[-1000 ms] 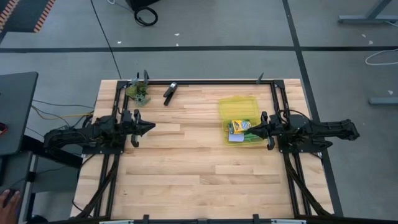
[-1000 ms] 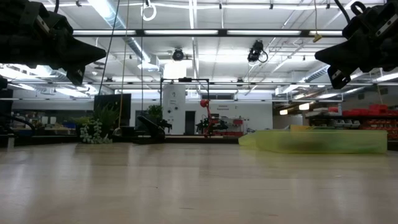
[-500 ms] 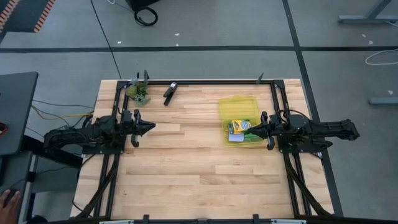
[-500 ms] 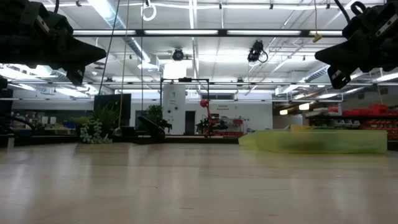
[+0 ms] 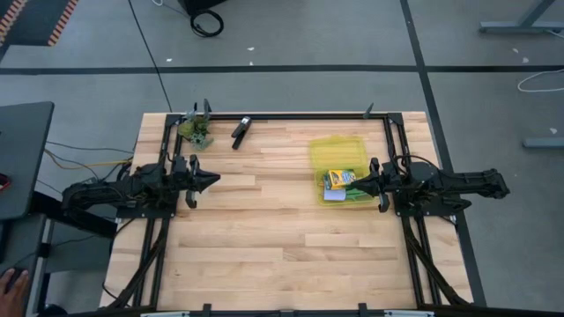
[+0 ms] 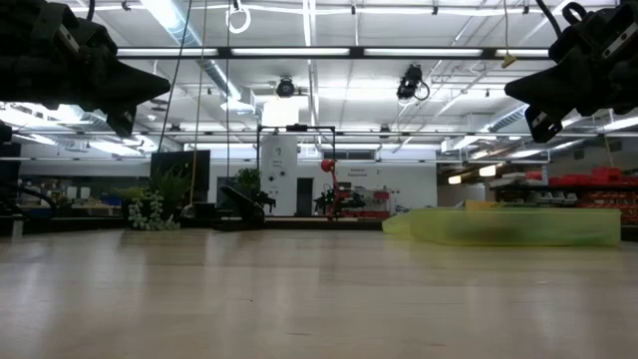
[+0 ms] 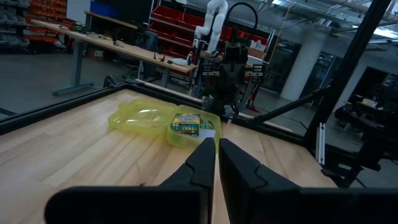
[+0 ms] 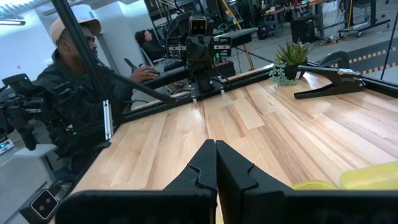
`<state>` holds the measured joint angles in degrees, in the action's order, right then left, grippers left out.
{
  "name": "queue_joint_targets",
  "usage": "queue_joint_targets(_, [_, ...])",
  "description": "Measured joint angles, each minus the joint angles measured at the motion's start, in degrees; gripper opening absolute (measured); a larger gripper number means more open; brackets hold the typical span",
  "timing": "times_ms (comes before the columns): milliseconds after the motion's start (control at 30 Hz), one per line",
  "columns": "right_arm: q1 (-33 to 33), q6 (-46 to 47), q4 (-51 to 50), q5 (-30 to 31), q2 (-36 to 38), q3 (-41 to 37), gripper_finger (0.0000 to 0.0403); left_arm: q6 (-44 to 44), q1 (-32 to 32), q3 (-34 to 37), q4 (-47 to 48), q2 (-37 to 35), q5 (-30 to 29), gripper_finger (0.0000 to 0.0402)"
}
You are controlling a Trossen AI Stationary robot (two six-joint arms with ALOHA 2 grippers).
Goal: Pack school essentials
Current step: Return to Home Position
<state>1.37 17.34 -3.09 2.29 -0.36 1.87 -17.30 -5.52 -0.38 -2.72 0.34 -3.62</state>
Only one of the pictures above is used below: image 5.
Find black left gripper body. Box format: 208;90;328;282
170;153;199;209

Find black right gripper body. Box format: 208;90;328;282
368;157;402;213

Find green handled scissors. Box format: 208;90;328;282
343;187;375;203

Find crayon box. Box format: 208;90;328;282
323;168;357;191

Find yellow translucent plastic case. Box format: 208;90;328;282
308;135;380;207

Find small potted green plant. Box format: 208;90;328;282
177;109;216;151

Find grey table leg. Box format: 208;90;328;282
523;136;564;149
479;0;564;35

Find dark grey desk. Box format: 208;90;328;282
0;101;56;221

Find black equipment case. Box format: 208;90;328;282
178;0;230;17

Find person's hand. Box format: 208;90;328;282
0;269;31;317

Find black striped floor mat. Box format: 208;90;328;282
0;0;80;48

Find black aluminium table frame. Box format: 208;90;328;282
105;112;475;317

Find yellow floor cable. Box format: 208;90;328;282
43;149;133;171

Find black coiled cable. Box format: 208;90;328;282
189;9;225;38

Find white floor cable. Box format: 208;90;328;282
516;68;564;93

